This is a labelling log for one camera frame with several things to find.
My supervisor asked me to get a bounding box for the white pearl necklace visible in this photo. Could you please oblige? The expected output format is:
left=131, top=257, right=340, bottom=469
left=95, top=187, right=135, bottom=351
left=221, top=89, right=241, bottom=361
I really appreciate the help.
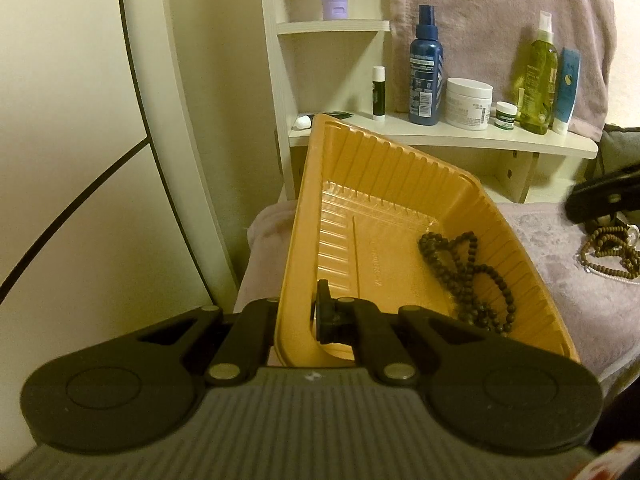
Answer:
left=575, top=254, right=640, bottom=287

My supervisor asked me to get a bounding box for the white curved furniture frame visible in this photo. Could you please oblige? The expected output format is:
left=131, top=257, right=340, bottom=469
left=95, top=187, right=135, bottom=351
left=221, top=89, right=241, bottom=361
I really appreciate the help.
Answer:
left=115, top=0, right=241, bottom=311

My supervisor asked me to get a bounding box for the blue spray bottle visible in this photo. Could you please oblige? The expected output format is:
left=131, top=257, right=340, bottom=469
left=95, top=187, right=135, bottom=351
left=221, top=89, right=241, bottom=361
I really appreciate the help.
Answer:
left=408, top=4, right=444, bottom=125

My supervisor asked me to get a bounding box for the red and white packet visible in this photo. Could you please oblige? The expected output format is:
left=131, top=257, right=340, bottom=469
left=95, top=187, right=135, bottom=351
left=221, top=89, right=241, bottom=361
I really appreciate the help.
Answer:
left=585, top=440, right=640, bottom=480

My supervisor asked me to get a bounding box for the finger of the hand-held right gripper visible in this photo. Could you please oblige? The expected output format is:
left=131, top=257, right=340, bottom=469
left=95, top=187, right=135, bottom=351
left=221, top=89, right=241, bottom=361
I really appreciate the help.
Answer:
left=565, top=166, right=640, bottom=226

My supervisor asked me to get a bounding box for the pink hanging towel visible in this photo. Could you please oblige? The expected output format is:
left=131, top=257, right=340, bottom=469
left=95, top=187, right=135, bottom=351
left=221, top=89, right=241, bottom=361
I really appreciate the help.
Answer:
left=389, top=0, right=617, bottom=141

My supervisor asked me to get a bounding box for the green oil spray bottle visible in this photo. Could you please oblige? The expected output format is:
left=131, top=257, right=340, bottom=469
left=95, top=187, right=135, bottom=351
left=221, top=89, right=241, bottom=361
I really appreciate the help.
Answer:
left=517, top=10, right=559, bottom=135

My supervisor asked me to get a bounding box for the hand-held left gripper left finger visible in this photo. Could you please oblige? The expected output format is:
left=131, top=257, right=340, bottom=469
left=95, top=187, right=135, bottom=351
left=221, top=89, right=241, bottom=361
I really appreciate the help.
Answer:
left=136, top=297, right=280, bottom=387

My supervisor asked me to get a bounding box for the yellow plastic tray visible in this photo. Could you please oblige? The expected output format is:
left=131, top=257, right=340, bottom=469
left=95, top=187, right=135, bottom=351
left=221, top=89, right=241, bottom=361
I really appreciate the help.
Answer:
left=273, top=113, right=581, bottom=368

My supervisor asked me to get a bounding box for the white cream jar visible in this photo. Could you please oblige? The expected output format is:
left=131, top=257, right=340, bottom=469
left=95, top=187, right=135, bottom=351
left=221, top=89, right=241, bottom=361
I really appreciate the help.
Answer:
left=445, top=77, right=494, bottom=131

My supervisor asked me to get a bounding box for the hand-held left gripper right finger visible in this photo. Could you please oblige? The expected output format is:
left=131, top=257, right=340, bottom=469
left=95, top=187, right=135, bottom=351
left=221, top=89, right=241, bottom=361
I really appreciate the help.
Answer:
left=313, top=279, right=482, bottom=387

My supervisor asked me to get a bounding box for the small green label jar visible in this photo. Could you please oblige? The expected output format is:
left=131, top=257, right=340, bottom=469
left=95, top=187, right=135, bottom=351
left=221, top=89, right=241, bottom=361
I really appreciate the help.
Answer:
left=494, top=101, right=518, bottom=129

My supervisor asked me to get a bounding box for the pink blanket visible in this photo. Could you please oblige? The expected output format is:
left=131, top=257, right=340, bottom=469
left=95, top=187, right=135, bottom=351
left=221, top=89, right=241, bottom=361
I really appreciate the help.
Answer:
left=235, top=200, right=640, bottom=386

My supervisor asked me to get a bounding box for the brown bead bracelet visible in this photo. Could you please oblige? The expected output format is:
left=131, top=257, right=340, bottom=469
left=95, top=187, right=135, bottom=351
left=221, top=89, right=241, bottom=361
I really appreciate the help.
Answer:
left=580, top=226, right=640, bottom=273

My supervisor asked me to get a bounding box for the white wooden shelf unit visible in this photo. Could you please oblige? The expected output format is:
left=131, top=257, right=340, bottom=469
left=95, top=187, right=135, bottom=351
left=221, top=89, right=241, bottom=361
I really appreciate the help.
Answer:
left=257, top=0, right=599, bottom=205

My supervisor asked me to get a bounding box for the blue and white tube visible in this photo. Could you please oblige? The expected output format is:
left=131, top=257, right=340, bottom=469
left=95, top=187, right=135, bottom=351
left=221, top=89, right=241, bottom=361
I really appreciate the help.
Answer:
left=552, top=47, right=582, bottom=136

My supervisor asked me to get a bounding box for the lip balm stick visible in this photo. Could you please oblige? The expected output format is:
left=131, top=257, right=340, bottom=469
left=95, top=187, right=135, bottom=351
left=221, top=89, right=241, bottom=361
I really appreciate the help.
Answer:
left=371, top=65, right=386, bottom=121

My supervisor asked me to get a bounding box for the dark bead necklace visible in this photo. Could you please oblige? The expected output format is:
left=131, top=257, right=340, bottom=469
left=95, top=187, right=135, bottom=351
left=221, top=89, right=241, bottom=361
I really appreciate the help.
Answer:
left=417, top=231, right=516, bottom=337

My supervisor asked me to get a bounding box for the grey green cushion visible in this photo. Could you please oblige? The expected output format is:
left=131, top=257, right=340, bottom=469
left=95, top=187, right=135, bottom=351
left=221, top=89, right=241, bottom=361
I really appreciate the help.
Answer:
left=597, top=122, right=640, bottom=186

